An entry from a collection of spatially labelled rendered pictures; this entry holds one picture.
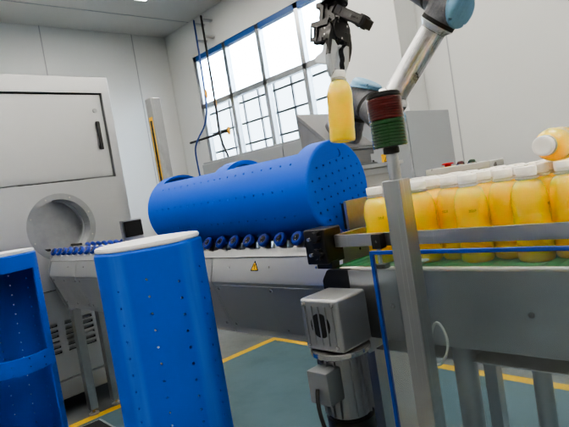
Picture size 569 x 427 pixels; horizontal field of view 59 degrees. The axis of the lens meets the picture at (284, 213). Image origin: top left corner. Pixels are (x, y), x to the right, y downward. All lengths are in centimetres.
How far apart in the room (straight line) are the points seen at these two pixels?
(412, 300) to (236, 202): 81
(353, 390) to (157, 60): 650
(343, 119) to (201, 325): 64
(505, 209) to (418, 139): 211
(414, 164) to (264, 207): 171
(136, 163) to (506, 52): 456
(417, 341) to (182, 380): 63
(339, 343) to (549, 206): 51
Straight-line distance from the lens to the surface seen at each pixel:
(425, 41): 181
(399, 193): 94
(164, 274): 129
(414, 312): 98
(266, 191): 151
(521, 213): 107
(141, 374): 136
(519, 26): 422
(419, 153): 317
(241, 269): 168
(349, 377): 119
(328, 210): 145
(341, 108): 133
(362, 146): 202
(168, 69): 740
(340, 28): 140
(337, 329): 113
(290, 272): 151
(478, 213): 111
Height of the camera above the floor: 112
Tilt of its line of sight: 3 degrees down
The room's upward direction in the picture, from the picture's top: 9 degrees counter-clockwise
